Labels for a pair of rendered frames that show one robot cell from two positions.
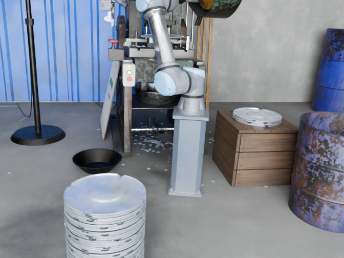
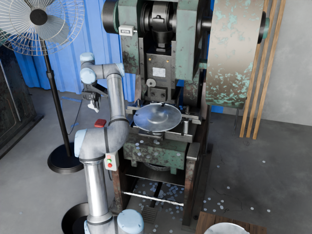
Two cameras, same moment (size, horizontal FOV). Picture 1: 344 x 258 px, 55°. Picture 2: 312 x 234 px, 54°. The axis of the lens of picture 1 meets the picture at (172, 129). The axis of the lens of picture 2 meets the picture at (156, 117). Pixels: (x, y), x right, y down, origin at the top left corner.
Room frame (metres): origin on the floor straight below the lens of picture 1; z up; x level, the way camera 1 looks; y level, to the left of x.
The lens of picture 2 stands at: (1.00, -0.62, 1.87)
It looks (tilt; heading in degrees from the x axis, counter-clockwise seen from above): 36 degrees down; 29
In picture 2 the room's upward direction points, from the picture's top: 1 degrees counter-clockwise
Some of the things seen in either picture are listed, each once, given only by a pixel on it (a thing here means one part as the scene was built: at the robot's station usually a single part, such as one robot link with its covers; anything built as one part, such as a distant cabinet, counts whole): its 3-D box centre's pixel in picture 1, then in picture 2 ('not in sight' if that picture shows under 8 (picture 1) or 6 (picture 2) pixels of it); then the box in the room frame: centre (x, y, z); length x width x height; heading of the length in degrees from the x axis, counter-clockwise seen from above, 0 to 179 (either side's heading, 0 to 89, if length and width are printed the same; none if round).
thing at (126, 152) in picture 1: (119, 78); (132, 127); (2.50, 0.42, 0.45); 0.92 x 0.12 x 0.90; 13
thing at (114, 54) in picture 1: (116, 62); not in sight; (2.13, 0.38, 0.62); 0.10 x 0.06 x 0.20; 103
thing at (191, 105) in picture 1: (191, 102); not in sight; (1.69, -0.09, 0.50); 0.15 x 0.15 x 0.10
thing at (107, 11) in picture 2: not in sight; (120, 18); (2.39, 0.37, 1.31); 0.22 x 0.12 x 0.22; 13
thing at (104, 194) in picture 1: (105, 192); not in sight; (1.06, 0.23, 0.31); 0.29 x 0.29 x 0.01
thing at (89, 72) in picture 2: not in sight; (91, 72); (2.05, 0.34, 1.14); 0.11 x 0.11 x 0.08; 38
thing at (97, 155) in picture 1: (97, 163); (84, 223); (1.88, 0.45, 0.04); 0.30 x 0.30 x 0.07
